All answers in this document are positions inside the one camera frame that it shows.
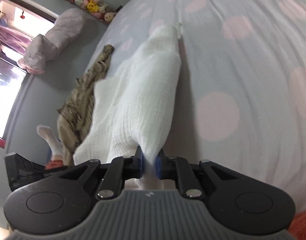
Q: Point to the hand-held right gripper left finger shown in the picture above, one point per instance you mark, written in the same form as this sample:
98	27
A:
141	162

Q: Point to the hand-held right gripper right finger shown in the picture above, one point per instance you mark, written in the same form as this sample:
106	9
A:
159	167

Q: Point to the white crinkled garment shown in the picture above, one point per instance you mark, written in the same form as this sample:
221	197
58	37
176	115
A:
138	92

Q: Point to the brown striped garment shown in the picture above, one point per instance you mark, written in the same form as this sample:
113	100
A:
78	105

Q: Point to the pink foam tube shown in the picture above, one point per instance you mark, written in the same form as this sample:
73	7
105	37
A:
0	143

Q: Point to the person's leg with white sock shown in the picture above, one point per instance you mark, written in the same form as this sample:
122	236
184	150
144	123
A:
52	140

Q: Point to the window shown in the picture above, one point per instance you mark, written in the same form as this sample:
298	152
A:
3	80

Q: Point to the polka dot bed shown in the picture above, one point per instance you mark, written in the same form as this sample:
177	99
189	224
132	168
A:
243	80

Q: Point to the purple hanging towel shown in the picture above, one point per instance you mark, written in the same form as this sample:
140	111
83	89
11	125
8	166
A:
10	35

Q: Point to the person's orange clothing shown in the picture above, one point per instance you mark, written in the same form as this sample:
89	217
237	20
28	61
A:
302	226

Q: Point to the red window hook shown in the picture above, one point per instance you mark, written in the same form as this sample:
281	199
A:
22	16

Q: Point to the clear tube of plush toys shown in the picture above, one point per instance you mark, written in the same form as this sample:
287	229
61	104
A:
93	5

